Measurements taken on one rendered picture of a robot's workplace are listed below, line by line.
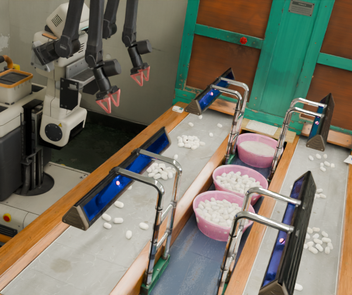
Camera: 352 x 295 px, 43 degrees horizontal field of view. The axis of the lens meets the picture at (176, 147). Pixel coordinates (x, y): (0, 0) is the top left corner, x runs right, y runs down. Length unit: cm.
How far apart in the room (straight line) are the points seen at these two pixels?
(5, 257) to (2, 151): 100
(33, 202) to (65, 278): 118
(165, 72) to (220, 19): 122
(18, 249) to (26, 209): 101
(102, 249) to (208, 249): 44
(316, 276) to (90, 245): 83
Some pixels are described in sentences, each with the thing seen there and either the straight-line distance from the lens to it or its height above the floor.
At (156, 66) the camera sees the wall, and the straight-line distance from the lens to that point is 387.
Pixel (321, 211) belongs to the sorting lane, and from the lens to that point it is 217.
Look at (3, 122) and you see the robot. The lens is 245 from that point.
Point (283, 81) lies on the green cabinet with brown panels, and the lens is 275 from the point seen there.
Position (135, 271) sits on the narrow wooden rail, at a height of 76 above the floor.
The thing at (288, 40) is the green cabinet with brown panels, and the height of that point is 130.
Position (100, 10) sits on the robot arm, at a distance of 201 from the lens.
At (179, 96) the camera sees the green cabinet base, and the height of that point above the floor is 79.
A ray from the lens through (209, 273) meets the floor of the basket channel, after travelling 175.
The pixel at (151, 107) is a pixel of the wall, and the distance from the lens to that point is 400.
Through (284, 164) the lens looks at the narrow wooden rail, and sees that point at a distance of 242.
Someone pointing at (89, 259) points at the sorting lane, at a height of 74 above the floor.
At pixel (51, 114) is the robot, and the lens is 243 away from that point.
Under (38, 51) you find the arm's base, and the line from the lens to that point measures 217.
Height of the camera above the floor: 184
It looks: 27 degrees down
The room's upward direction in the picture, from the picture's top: 9 degrees clockwise
